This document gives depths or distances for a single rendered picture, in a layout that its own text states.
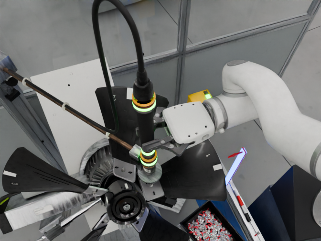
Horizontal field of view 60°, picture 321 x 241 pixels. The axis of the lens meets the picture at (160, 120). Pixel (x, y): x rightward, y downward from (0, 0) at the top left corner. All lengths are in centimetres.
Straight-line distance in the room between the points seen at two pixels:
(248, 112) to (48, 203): 71
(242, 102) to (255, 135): 184
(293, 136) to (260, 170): 183
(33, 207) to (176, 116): 61
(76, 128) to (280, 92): 72
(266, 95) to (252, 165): 181
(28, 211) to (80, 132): 31
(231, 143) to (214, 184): 144
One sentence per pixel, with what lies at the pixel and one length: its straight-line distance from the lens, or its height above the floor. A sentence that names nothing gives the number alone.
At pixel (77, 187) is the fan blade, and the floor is 127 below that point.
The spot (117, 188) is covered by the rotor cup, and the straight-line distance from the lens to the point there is 87.
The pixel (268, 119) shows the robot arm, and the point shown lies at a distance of 58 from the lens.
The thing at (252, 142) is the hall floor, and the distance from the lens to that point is 246.
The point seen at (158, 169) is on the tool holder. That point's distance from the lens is 82.
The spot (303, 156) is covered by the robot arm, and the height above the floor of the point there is 164.
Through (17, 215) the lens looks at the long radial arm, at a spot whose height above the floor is 113.
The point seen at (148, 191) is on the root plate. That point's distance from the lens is 93.
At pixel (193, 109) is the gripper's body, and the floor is 153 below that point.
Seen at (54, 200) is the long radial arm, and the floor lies 113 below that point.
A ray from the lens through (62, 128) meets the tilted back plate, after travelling 106.
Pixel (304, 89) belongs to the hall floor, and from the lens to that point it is 299.
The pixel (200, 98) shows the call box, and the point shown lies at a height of 107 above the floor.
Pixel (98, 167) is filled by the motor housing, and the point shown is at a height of 118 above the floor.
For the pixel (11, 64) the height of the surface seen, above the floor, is 139.
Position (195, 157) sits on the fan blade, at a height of 118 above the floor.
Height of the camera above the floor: 207
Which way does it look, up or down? 57 degrees down
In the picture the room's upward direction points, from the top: straight up
